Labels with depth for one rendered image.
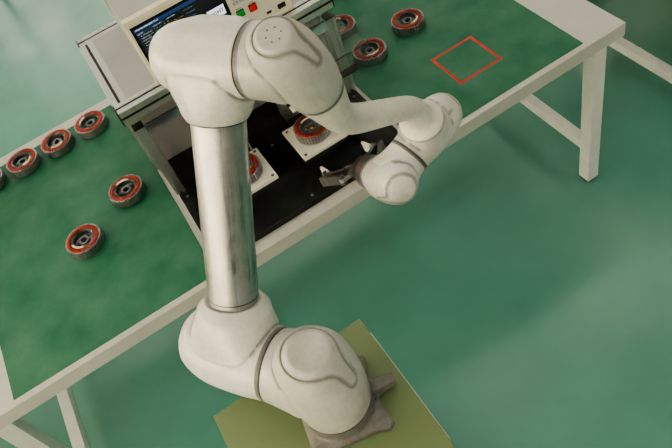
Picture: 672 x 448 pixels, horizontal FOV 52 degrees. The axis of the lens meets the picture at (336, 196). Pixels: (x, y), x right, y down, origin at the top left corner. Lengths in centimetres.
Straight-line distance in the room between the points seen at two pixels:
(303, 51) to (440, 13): 143
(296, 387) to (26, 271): 119
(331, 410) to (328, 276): 142
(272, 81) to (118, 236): 118
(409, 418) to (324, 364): 29
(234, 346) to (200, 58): 56
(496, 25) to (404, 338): 112
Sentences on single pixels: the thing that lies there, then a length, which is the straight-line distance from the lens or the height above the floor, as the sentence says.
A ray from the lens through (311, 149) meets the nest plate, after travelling 206.
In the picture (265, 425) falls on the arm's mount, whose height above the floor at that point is 84.
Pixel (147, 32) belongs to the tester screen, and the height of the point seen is 127.
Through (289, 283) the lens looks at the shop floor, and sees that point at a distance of 276.
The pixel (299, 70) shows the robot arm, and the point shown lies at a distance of 107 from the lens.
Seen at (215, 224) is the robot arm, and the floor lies 130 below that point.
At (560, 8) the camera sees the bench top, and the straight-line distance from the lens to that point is 242.
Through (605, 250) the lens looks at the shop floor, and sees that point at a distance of 268.
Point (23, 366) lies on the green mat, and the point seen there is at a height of 75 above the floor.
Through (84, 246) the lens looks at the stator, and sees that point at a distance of 217.
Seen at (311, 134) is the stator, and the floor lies 81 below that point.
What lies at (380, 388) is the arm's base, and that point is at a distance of 150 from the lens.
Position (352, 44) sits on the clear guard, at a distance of 191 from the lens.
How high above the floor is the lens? 222
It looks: 49 degrees down
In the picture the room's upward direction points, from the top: 21 degrees counter-clockwise
